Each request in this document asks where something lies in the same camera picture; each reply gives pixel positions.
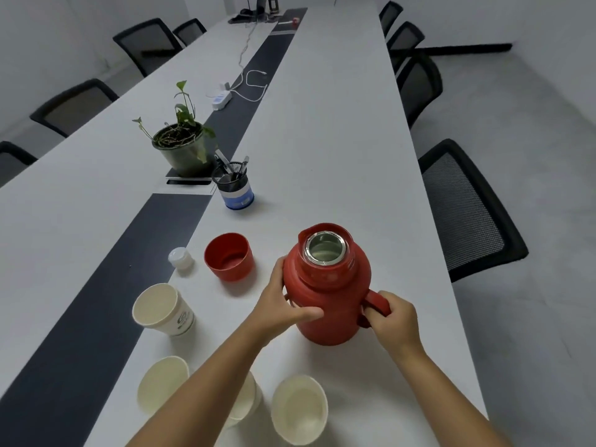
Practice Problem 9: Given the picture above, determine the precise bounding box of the black mesh office chair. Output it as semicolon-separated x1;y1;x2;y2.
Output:
379;0;404;37
386;21;426;73
0;141;38;187
173;18;207;47
112;18;183;78
395;54;443;130
418;138;530;283
29;78;120;138

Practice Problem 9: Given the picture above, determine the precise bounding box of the person's left hand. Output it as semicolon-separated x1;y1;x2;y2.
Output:
249;256;325;348

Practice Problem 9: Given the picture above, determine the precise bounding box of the red thermos lid cup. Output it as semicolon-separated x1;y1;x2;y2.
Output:
204;233;255;282

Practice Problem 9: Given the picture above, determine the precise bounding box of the white thermos stopper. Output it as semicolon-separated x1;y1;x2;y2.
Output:
167;247;194;271

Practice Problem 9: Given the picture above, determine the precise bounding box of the white charging cable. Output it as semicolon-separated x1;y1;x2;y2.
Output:
231;69;269;103

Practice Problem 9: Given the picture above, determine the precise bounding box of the white paper cup blue print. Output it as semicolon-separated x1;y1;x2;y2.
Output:
137;356;191;417
271;375;329;446
223;372;263;429

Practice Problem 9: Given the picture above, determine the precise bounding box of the person's right forearm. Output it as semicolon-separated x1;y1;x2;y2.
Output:
398;344;511;447

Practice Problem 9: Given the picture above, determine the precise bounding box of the person's right hand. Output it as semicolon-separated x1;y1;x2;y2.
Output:
363;291;429;364

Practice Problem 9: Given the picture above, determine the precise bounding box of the red thermos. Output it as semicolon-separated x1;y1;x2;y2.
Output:
282;223;392;346

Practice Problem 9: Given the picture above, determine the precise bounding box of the person's left forearm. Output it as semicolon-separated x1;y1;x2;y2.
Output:
125;320;280;447

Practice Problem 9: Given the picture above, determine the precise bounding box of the white power strip cord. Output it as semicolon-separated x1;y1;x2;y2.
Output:
237;20;260;84

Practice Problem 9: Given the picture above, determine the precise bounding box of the potted green plant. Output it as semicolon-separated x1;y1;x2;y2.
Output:
132;80;217;178

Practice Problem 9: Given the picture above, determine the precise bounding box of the white conference table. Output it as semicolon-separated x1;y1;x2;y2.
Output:
0;0;489;447

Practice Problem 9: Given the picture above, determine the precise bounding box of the black mesh pen holder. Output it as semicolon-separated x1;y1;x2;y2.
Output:
211;162;255;210

